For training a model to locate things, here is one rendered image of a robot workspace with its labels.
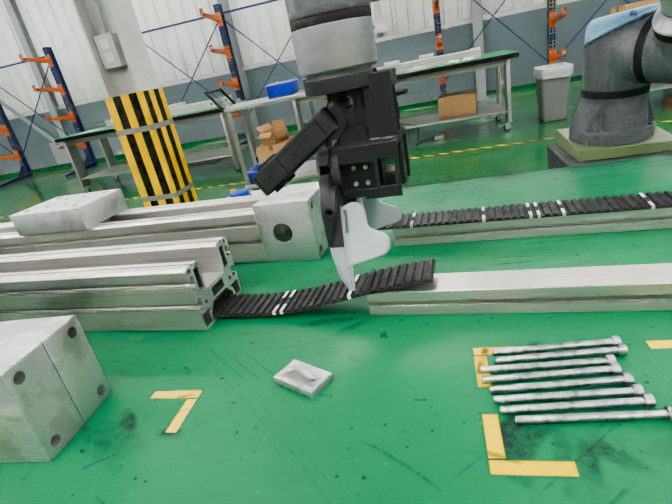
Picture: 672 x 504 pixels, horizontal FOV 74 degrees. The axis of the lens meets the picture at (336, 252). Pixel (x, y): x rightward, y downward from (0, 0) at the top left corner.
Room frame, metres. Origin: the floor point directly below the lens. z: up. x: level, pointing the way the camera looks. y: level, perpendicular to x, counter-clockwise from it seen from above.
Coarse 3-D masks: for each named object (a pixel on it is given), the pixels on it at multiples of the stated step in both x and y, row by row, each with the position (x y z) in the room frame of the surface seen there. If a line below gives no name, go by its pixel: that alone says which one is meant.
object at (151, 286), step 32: (0, 256) 0.70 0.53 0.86; (32, 256) 0.66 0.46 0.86; (64, 256) 0.64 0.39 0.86; (96, 256) 0.61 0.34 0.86; (128, 256) 0.60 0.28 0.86; (160, 256) 0.58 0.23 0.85; (192, 256) 0.56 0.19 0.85; (224, 256) 0.56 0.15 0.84; (0, 288) 0.58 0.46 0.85; (32, 288) 0.56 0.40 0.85; (64, 288) 0.56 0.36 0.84; (96, 288) 0.54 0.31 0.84; (128, 288) 0.52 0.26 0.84; (160, 288) 0.50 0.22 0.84; (192, 288) 0.48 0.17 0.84; (224, 288) 0.54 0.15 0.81; (0, 320) 0.59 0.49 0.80; (96, 320) 0.53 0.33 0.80; (128, 320) 0.52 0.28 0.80; (160, 320) 0.50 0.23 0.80; (192, 320) 0.48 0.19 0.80
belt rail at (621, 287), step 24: (648, 264) 0.38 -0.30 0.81; (408, 288) 0.43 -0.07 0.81; (432, 288) 0.42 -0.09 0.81; (456, 288) 0.41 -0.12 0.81; (480, 288) 0.40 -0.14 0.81; (504, 288) 0.39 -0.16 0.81; (528, 288) 0.38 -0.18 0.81; (552, 288) 0.38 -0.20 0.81; (576, 288) 0.37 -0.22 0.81; (600, 288) 0.36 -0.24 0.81; (624, 288) 0.36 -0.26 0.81; (648, 288) 0.35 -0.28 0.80; (384, 312) 0.43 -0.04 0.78; (408, 312) 0.43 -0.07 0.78; (432, 312) 0.42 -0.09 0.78; (456, 312) 0.41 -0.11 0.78; (480, 312) 0.40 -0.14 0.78; (504, 312) 0.39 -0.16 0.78; (528, 312) 0.38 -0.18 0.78
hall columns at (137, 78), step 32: (96, 0) 3.80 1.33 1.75; (128, 0) 3.86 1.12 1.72; (96, 32) 3.81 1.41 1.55; (128, 32) 3.73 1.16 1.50; (96, 64) 3.69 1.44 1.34; (128, 64) 3.63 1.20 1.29; (128, 96) 3.63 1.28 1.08; (160, 96) 3.84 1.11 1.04; (128, 128) 3.65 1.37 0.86; (160, 128) 3.69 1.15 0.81; (128, 160) 3.68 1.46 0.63; (160, 160) 3.61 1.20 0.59; (160, 192) 3.63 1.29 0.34; (192, 192) 3.85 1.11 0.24
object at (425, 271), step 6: (432, 258) 0.46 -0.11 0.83; (420, 264) 0.45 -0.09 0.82; (426, 264) 0.45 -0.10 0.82; (432, 264) 0.44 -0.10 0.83; (420, 270) 0.44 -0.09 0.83; (426, 270) 0.43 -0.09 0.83; (432, 270) 0.43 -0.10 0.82; (420, 276) 0.42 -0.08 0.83; (426, 276) 0.42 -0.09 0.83; (432, 276) 0.42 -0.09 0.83; (414, 282) 0.42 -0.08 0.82; (420, 282) 0.41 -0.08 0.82; (426, 282) 0.41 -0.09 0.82
